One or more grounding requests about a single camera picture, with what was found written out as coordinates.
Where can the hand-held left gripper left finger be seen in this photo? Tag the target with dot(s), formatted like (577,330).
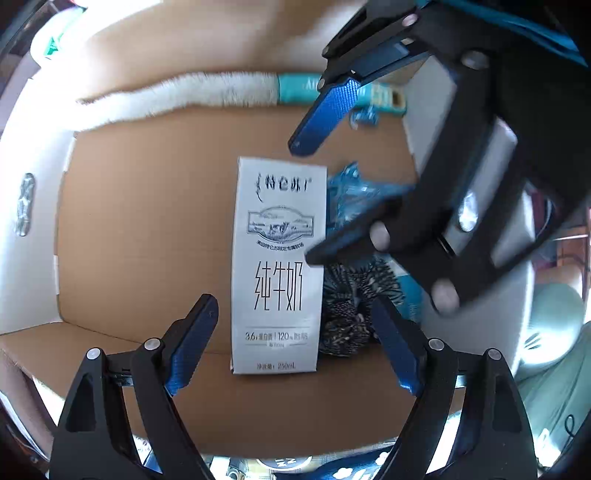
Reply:
(194,344)

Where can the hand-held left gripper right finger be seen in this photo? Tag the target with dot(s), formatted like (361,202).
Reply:
(397,350)

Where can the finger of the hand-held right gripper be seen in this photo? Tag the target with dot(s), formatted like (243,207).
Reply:
(415,230)
(328,115)

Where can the small blue wrapper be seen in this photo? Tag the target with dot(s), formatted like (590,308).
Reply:
(364,115)

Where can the light blue packet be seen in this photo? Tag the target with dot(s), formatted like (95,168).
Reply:
(411,295)

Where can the blue crinkly wrapper packet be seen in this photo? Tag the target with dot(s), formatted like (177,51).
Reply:
(351,194)

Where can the white milk carton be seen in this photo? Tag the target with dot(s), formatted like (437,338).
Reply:
(277,277)

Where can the white cardboard box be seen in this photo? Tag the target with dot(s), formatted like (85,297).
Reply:
(138,230)

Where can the navy flowered hot water bottle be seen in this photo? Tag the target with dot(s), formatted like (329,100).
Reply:
(351,467)

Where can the round black tin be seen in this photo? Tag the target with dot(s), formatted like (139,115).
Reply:
(284,465)

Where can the green white pack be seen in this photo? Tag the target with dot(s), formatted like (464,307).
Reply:
(51,41)

